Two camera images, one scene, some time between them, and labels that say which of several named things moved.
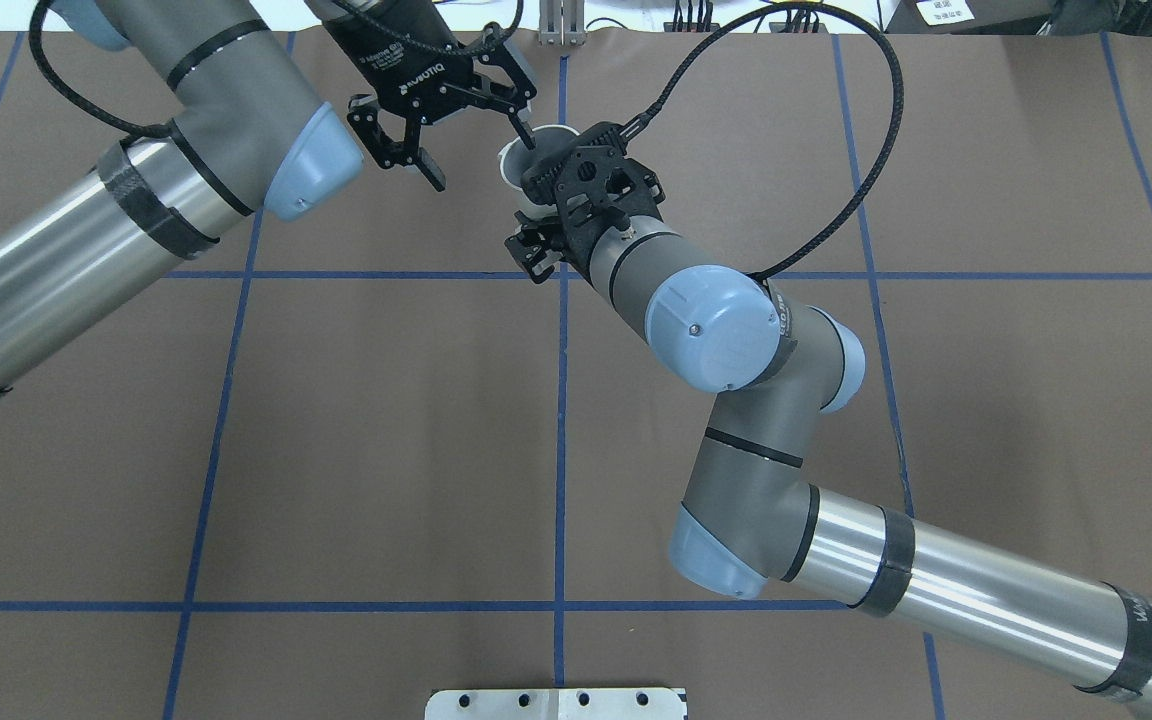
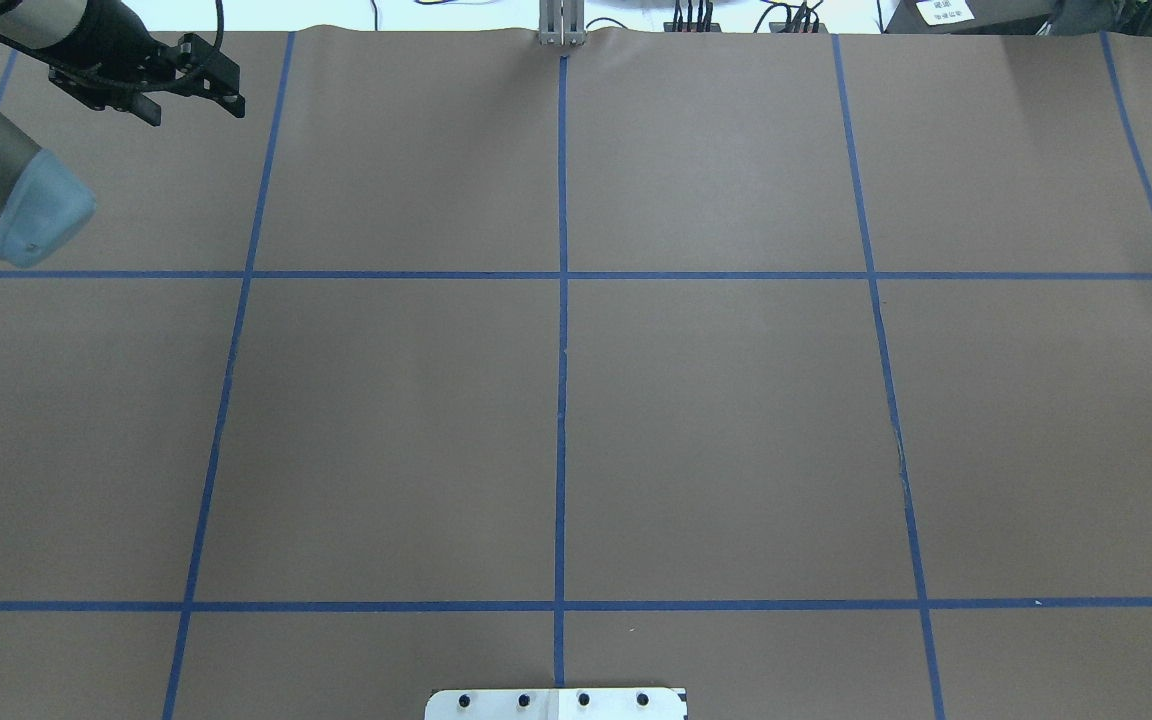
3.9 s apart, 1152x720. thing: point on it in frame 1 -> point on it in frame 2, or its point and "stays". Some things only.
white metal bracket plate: (557, 704) stays
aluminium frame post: (562, 23) stays
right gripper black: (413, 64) -> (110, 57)
